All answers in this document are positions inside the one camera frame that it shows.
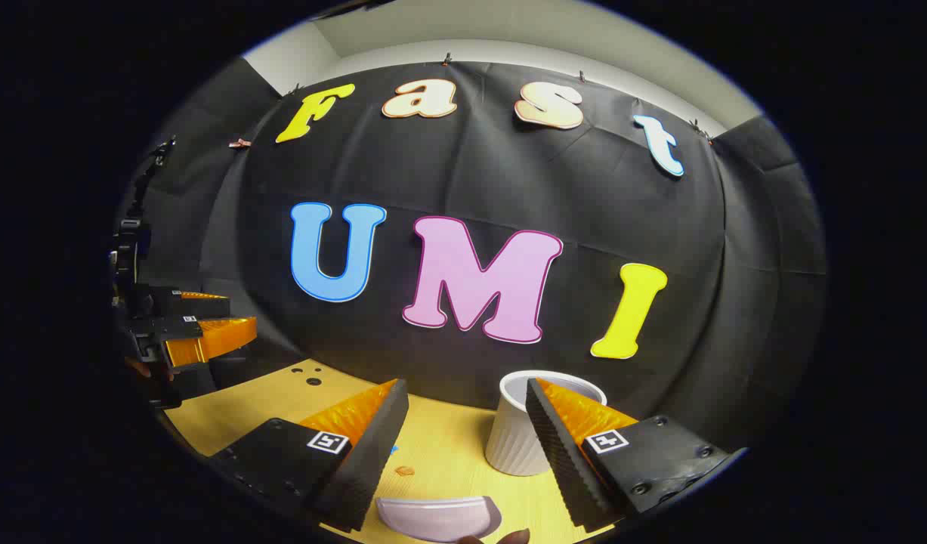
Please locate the black backdrop cloth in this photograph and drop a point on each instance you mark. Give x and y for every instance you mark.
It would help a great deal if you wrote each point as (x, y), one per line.
(508, 189)

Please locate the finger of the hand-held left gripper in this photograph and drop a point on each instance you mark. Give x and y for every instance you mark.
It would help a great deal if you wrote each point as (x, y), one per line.
(191, 304)
(206, 340)

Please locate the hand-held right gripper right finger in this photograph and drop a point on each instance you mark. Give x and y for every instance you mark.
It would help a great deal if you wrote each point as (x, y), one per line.
(561, 453)

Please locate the purple dustpan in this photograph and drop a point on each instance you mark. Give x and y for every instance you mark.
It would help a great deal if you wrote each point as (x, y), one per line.
(440, 517)

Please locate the white ribbed garbage bin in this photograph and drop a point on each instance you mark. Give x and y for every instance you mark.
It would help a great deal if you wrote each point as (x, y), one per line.
(508, 442)

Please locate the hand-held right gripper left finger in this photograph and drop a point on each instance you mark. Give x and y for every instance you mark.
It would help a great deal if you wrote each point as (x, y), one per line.
(372, 453)

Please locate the yellow wooden desktop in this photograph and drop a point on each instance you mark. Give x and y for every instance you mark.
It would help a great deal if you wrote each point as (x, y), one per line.
(448, 446)

